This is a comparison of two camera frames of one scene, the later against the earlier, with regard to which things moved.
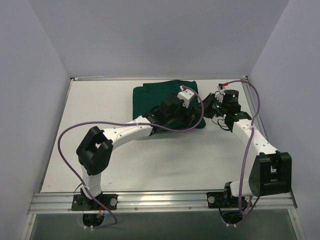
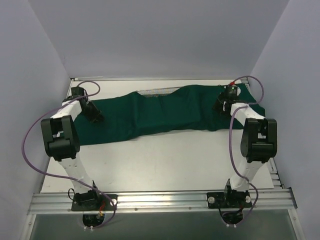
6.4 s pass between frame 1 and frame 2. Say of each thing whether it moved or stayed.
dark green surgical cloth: moved
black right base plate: stayed
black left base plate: stayed
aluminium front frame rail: stayed
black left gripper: moved
